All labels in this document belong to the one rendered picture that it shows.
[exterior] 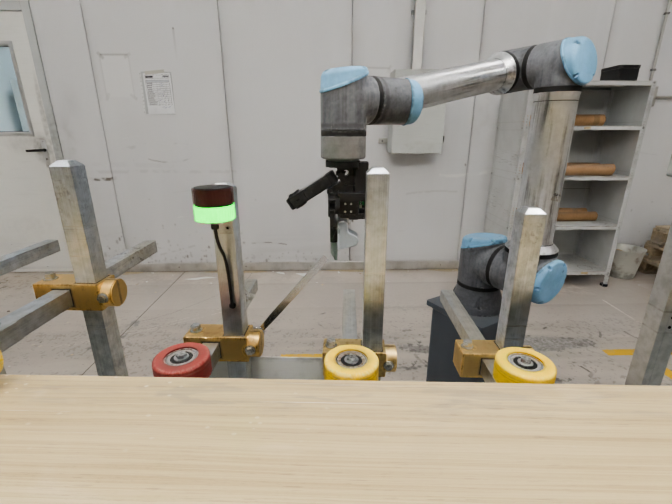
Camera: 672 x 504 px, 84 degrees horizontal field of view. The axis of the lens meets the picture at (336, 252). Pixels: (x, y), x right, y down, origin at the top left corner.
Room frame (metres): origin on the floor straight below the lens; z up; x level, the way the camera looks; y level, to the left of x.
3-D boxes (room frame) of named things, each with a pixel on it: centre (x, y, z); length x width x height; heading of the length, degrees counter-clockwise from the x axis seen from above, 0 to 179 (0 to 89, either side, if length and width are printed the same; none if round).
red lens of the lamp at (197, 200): (0.56, 0.19, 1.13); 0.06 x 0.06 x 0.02
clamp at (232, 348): (0.60, 0.21, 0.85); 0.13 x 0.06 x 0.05; 88
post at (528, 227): (0.59, -0.32, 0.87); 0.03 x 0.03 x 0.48; 88
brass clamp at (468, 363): (0.59, -0.29, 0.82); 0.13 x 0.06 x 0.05; 88
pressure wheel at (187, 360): (0.47, 0.23, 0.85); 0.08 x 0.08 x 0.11
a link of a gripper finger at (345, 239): (0.75, -0.02, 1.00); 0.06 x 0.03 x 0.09; 90
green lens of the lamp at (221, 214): (0.56, 0.19, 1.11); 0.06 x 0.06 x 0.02
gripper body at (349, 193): (0.77, -0.02, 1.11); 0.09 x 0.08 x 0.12; 90
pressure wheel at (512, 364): (0.46, -0.27, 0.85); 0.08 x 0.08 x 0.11
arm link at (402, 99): (0.83, -0.11, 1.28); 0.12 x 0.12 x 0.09; 30
